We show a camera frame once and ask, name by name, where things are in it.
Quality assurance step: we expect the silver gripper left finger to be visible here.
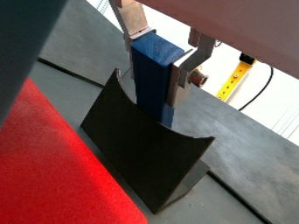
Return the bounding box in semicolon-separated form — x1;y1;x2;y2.
108;0;156;52

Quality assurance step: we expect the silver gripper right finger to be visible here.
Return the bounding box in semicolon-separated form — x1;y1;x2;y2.
167;28;215;108

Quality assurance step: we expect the blue rectangular block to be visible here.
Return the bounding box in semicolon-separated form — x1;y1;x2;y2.
131;32;184;128

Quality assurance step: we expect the black curved fixture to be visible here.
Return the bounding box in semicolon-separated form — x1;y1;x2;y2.
80;70;215;214

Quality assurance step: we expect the red peg board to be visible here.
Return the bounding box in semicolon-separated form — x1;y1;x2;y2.
0;80;147;224

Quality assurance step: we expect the yellow stand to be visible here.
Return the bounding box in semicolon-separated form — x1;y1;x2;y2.
216;53;256;102

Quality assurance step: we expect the black cable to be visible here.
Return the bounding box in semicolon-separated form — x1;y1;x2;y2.
238;66;275;112

